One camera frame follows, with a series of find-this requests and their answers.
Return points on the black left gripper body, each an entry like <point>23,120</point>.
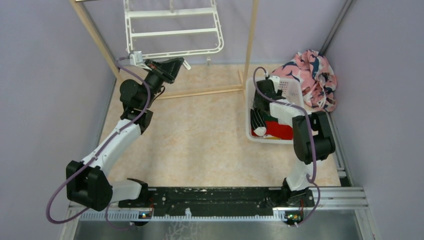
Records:
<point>155,77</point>

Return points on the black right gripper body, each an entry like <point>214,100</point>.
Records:
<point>256,103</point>

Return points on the white plastic clip hanger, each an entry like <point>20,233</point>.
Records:
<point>166,29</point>

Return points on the green dotted sock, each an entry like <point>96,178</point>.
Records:
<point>268,118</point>

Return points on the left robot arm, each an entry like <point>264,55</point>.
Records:
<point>87,180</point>

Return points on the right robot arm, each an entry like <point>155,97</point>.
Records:
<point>312,141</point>

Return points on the white plastic laundry basket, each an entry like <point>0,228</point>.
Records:
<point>292,93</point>

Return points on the black white striped sock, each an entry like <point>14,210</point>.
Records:
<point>257,122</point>

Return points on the red sock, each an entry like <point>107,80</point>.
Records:
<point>275,131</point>

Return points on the pink patterned cloth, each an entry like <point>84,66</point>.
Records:
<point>317,79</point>

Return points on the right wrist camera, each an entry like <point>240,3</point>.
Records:
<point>275,80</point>

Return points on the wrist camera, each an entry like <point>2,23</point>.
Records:
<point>136,58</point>
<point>275,80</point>

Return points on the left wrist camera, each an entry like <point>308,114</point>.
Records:
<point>136,58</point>

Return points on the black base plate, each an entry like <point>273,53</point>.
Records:
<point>209,201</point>

